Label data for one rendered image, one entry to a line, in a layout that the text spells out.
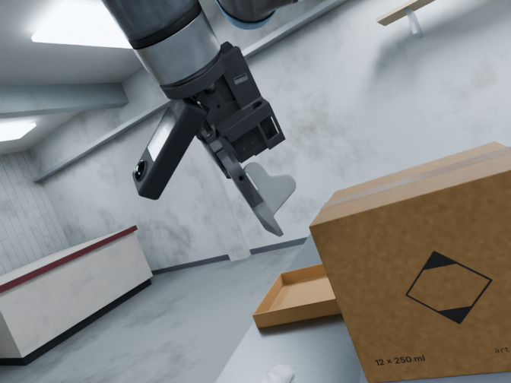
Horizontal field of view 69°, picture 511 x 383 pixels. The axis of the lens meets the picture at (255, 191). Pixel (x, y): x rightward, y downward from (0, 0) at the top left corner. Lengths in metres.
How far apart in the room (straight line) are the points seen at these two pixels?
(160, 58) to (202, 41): 0.04
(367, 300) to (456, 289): 0.12
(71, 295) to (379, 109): 4.38
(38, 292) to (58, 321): 0.44
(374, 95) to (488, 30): 1.09
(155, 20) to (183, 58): 0.04
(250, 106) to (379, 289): 0.33
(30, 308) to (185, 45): 5.03
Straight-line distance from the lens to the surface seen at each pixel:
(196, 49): 0.36
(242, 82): 0.40
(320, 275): 1.19
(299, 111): 4.44
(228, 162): 0.39
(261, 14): 0.49
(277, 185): 0.42
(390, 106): 4.14
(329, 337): 0.87
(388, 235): 0.55
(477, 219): 0.55
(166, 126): 0.40
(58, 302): 5.42
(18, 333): 5.24
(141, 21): 0.35
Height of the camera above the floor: 1.24
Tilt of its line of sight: 5 degrees down
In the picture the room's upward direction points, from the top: 21 degrees counter-clockwise
